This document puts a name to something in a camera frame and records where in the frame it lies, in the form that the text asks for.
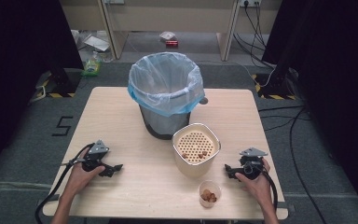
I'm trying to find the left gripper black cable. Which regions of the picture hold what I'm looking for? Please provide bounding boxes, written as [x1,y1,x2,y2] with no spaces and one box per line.
[34,142,95,224]

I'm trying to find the small clear plastic cup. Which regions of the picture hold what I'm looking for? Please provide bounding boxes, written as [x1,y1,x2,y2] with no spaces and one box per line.
[198,179,223,209]

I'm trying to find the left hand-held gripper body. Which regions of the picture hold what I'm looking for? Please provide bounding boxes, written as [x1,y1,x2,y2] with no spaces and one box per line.
[81,139,114,174]

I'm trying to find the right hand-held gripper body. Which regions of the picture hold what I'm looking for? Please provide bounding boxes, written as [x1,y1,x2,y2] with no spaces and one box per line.
[238,147,269,181]

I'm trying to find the thick white cable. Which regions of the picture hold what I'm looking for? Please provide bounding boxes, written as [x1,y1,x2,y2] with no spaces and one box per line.
[28,85,47,105]

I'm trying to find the white paper sheets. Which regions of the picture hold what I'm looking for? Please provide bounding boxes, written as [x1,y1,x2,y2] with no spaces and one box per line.
[83,33,111,53]

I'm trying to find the grey trash bin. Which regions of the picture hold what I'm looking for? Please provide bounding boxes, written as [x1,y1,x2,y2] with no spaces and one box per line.
[138,104,192,141]

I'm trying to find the black power cables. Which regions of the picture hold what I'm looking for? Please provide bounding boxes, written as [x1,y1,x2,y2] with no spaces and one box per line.
[232,2,276,69]

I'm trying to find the brown food pieces in cup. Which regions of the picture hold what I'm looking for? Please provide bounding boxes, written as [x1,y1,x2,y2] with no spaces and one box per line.
[200,189,218,203]

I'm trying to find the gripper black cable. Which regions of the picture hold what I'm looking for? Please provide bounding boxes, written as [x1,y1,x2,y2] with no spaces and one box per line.
[243,161,280,213]
[34,142,95,224]

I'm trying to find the cream container with perforated insert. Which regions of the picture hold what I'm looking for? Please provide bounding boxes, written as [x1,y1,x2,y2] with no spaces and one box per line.
[171,122,222,179]

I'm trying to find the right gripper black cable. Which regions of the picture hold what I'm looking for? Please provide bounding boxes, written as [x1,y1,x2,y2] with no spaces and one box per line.
[243,161,280,213]

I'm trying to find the brown food scraps in container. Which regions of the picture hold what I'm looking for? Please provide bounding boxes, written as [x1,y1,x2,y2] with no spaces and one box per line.
[181,150,210,160]

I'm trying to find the thin white cable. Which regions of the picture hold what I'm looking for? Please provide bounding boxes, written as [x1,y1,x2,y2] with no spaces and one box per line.
[195,59,277,89]

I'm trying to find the black floor cable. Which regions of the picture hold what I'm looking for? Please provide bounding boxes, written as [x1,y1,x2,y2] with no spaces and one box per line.
[256,105,329,224]

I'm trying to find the person's left hand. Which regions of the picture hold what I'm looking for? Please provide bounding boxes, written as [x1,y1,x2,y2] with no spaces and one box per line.
[64,147,106,197]

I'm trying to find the black stand base striped tape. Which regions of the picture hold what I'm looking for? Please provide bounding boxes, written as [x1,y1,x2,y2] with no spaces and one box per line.
[251,72,298,101]
[34,67,83,99]

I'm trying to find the person's right hand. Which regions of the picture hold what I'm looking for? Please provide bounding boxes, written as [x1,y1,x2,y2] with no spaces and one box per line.
[234,158,272,207]

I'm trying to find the black curtain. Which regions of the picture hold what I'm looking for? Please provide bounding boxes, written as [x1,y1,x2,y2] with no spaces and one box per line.
[0,0,86,185]
[261,0,358,222]

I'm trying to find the white wall socket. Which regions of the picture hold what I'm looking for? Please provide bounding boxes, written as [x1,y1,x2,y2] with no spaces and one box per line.
[238,0,263,7]

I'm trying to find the white crumpled packet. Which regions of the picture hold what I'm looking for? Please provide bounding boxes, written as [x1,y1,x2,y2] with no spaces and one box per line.
[158,30,177,42]

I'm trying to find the translucent blue bin bag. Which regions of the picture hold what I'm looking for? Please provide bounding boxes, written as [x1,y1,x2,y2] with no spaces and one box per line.
[127,51,206,119]

